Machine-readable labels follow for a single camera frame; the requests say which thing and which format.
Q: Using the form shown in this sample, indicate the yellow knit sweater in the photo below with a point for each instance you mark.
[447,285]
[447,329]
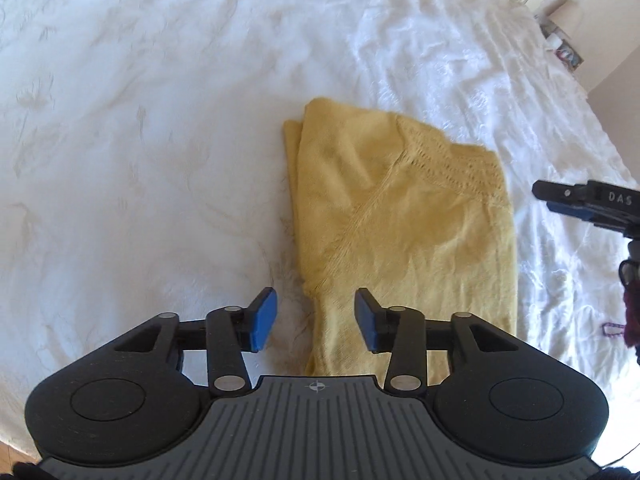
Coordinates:
[383,202]

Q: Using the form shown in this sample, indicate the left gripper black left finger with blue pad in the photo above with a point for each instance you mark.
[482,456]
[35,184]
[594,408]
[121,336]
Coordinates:
[150,357]

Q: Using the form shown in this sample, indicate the white embroidered bedspread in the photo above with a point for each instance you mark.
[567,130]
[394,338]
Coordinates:
[143,169]

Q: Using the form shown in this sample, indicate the framed photo right nightstand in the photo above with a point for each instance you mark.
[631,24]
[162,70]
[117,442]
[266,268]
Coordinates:
[569,56]

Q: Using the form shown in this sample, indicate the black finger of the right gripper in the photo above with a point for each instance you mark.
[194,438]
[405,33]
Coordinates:
[571,200]

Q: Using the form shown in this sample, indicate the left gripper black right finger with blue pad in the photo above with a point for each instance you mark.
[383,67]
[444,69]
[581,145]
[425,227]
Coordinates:
[407,336]

